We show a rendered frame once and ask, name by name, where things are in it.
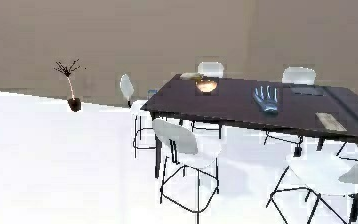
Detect blue hand statue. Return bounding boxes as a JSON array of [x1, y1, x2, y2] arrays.
[[252, 84, 280, 115]]

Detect white chair black legs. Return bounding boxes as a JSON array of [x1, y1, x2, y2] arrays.
[[197, 61, 225, 79], [265, 151, 358, 224], [281, 66, 317, 86], [151, 118, 222, 224], [119, 73, 157, 159]]

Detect orange round bowl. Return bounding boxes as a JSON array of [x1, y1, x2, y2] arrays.
[[195, 78, 219, 94]]

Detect pale flat book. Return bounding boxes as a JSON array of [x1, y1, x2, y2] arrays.
[[179, 72, 204, 81]]

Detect dark purple dining table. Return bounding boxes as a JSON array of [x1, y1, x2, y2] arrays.
[[140, 73, 358, 180]]

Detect bare twig plant dark pot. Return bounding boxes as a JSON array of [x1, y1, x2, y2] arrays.
[[53, 58, 87, 113]]

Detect grey flat remote control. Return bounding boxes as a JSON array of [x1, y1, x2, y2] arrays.
[[315, 112, 348, 132]]

